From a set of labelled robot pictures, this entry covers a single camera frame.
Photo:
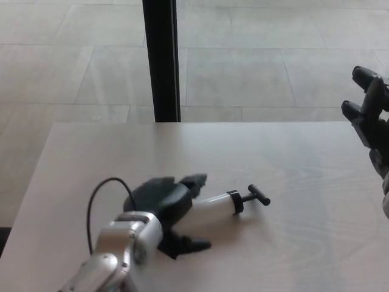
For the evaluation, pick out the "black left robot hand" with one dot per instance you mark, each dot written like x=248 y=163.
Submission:
x=161 y=200

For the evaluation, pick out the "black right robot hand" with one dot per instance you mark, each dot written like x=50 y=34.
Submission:
x=378 y=121

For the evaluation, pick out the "black vertical window frame post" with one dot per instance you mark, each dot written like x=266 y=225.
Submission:
x=161 y=61

